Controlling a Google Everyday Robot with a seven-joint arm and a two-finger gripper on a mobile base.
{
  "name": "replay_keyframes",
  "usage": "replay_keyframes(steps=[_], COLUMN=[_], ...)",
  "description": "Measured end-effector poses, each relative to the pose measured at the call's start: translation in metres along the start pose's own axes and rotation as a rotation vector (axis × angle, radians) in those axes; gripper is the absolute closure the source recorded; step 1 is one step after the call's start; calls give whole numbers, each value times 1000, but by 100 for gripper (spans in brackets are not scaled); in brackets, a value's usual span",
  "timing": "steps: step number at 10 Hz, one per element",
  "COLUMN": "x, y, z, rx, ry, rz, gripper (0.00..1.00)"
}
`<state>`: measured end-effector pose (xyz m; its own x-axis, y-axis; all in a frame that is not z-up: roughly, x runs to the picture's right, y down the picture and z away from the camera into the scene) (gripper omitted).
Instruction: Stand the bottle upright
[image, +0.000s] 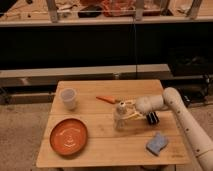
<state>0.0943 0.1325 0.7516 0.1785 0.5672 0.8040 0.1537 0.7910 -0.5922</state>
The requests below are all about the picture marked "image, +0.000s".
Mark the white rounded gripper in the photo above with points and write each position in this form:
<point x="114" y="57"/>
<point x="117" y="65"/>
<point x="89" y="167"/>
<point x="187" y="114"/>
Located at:
<point x="144" y="105"/>

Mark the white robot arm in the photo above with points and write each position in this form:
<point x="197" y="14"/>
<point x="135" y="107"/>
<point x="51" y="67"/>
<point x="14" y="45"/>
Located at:
<point x="201" y="143"/>

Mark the wooden table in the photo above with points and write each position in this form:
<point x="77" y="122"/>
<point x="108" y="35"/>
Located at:
<point x="106" y="146"/>

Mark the blue sponge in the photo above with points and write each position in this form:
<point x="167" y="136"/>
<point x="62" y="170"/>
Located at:
<point x="157" y="143"/>

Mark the orange carrot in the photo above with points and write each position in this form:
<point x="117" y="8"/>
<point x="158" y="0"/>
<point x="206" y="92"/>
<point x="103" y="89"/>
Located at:
<point x="108" y="99"/>

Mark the clear plastic cup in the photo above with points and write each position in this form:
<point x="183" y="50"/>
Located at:
<point x="68" y="97"/>

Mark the orange plate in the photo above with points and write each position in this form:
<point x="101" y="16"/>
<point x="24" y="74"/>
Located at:
<point x="68" y="137"/>

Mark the long wooden bench shelf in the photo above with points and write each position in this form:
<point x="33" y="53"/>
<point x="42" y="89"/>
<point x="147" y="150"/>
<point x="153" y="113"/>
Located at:
<point x="51" y="76"/>

